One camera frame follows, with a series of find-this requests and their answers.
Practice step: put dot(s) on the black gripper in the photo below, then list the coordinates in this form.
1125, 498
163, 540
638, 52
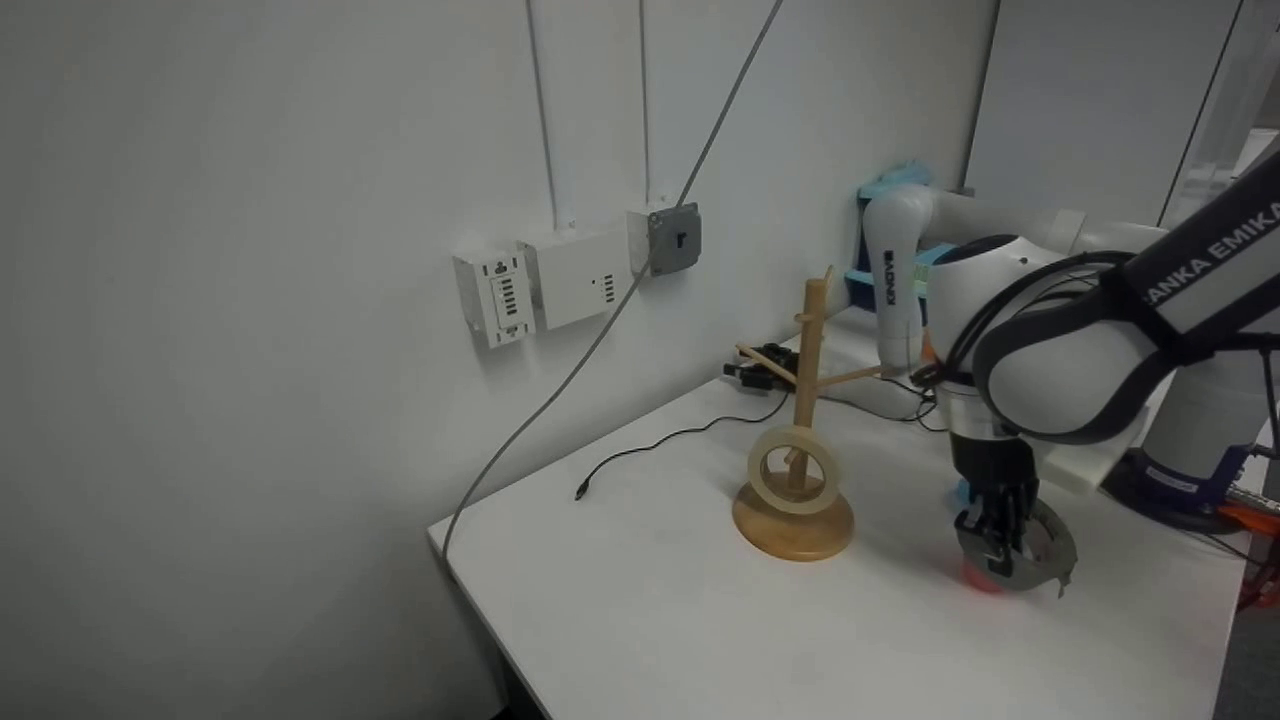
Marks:
994, 468

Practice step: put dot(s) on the grey duct tape roll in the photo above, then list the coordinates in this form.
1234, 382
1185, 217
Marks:
1052, 553

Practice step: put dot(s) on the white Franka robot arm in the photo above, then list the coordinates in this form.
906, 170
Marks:
1052, 384

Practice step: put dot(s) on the white slim robot arm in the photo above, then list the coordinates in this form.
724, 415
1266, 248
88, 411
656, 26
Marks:
897, 254

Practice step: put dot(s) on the wooden mug stand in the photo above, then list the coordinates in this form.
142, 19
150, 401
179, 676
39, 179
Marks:
794, 526

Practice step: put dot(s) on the beige masking tape roll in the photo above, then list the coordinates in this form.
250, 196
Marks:
760, 467

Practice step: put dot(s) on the black connector block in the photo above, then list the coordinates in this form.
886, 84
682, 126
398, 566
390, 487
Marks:
760, 362

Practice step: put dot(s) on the light blue bin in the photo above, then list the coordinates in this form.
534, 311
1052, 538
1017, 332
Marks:
891, 179

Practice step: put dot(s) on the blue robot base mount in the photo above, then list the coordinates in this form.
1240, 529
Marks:
1161, 487

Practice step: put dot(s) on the grey wall socket box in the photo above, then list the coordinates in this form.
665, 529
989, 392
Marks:
675, 236

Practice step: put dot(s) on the large white wall box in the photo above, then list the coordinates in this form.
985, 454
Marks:
579, 279

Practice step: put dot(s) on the white labelled wall box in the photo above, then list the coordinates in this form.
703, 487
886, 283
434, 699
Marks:
497, 299

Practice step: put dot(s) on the white wall conduit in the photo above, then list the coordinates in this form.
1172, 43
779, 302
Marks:
646, 101
543, 107

